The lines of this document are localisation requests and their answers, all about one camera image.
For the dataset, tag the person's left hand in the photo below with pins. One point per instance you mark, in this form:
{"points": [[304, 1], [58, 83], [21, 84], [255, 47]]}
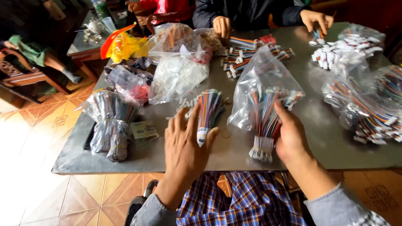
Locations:
{"points": [[182, 157]]}

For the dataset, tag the person's right hand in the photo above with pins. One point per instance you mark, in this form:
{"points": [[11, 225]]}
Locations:
{"points": [[292, 141]]}

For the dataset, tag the folded banknotes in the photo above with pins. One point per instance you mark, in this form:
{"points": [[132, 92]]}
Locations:
{"points": [[143, 130]]}

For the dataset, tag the rubber band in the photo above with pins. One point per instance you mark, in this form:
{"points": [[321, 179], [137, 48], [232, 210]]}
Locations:
{"points": [[226, 133]]}

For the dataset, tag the loose white connectors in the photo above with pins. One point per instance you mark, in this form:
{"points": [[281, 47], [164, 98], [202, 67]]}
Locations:
{"points": [[183, 105]]}

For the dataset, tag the person's dark shoe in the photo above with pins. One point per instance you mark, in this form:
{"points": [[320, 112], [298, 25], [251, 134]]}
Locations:
{"points": [[138, 204]]}

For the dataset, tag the person's plaid trousers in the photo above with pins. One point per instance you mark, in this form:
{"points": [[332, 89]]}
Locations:
{"points": [[245, 201]]}

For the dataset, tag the bag of white connectors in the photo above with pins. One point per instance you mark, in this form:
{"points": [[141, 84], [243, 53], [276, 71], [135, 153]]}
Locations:
{"points": [[179, 78]]}

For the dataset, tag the clear plastic bag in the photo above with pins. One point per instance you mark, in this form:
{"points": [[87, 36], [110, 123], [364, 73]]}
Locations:
{"points": [[260, 69]]}

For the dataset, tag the bag of red rubber bands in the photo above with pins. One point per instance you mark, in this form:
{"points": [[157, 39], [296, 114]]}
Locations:
{"points": [[133, 84]]}

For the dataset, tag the yellow red snack bag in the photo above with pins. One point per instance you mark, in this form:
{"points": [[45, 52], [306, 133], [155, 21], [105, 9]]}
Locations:
{"points": [[124, 45]]}

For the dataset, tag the wooden side table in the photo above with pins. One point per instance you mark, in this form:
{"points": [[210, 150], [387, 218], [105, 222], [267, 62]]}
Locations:
{"points": [[84, 50]]}

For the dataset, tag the clear plastic cup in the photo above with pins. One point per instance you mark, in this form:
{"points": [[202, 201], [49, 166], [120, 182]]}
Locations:
{"points": [[109, 24]]}

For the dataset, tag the white teapot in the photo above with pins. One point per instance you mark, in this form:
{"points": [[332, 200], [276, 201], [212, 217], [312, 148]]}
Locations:
{"points": [[93, 26]]}

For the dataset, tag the green bottle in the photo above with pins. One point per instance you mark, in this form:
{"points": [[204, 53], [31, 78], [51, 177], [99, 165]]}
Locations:
{"points": [[100, 8]]}

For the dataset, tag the carved wooden chair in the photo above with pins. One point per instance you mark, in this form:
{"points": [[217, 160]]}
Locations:
{"points": [[22, 75]]}

